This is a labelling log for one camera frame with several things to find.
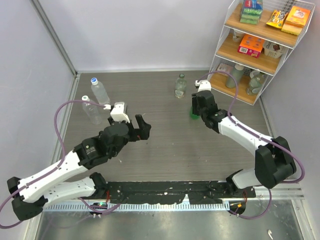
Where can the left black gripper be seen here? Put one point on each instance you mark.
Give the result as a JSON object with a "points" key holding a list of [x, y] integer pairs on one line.
{"points": [[144, 129]]}

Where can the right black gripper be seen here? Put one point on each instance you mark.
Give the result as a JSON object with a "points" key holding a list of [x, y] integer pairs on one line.
{"points": [[194, 102]]}

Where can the green plastic bottle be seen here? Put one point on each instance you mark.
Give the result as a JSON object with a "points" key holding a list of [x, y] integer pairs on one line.
{"points": [[192, 115]]}

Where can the clear plastic bottle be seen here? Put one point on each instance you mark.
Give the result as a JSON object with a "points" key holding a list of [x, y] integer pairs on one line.
{"points": [[92, 112]]}

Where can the white bottle cap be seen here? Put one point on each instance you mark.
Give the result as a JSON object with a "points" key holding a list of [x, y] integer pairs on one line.
{"points": [[85, 98]]}

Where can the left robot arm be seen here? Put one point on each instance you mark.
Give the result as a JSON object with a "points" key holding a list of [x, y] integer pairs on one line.
{"points": [[49, 186]]}

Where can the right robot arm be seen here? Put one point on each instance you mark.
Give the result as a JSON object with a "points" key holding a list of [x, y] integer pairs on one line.
{"points": [[273, 163]]}

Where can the clear glass bottle green cap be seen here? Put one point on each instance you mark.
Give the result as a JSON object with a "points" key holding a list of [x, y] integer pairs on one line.
{"points": [[180, 86]]}

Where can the grey green bottle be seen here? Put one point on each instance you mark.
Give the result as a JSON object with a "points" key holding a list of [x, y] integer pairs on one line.
{"points": [[237, 72]]}

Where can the clear bottle blue cap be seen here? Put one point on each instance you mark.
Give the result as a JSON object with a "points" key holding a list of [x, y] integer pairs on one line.
{"points": [[99, 91]]}

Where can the clear bottle on shelf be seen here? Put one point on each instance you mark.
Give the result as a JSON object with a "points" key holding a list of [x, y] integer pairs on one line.
{"points": [[257, 79]]}

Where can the pink white packet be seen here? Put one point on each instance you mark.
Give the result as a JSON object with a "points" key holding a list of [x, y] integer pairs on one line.
{"points": [[224, 69]]}

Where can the orange pink box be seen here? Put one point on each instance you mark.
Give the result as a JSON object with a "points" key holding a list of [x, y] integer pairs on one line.
{"points": [[251, 46]]}

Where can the white cup on shelf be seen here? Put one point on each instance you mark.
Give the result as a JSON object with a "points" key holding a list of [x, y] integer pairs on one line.
{"points": [[237, 36]]}

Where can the green sponge pack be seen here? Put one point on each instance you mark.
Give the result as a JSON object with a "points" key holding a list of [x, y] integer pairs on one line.
{"points": [[251, 11]]}

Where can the yellow snack bag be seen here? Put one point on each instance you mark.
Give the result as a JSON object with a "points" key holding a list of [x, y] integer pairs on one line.
{"points": [[277, 19]]}

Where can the orange yellow box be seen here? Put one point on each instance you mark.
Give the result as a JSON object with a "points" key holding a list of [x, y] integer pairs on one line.
{"points": [[296, 20]]}

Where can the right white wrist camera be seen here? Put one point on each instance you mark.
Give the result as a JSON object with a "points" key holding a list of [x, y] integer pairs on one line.
{"points": [[203, 85]]}

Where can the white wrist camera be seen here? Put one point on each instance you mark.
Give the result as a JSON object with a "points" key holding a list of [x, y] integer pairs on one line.
{"points": [[119, 112], [203, 85]]}

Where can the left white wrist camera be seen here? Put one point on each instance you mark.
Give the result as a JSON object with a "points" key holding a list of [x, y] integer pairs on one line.
{"points": [[119, 112]]}

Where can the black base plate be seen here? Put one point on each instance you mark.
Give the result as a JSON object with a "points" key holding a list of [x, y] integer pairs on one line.
{"points": [[171, 192]]}

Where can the white cable duct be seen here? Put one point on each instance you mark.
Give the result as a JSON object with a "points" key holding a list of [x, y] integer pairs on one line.
{"points": [[77, 206]]}

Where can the white wire shelf rack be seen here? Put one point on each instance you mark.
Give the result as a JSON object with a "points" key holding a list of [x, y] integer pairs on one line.
{"points": [[226, 50]]}

